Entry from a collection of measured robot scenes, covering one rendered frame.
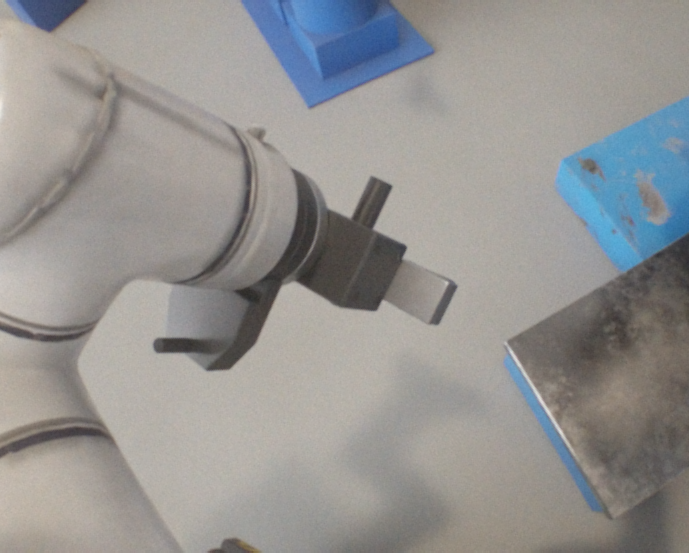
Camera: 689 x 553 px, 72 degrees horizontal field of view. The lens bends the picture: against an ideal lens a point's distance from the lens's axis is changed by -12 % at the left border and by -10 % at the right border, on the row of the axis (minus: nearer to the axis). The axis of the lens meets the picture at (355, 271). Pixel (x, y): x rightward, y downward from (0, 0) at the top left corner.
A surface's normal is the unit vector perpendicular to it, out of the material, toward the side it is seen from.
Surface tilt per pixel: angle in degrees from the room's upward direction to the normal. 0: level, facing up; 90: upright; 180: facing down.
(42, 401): 60
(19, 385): 49
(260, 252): 88
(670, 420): 0
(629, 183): 0
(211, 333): 24
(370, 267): 83
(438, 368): 0
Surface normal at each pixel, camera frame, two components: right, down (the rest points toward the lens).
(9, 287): 0.22, 0.51
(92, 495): 0.58, -0.77
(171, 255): 0.54, 0.77
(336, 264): -0.44, -0.11
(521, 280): -0.15, -0.41
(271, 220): 0.85, 0.25
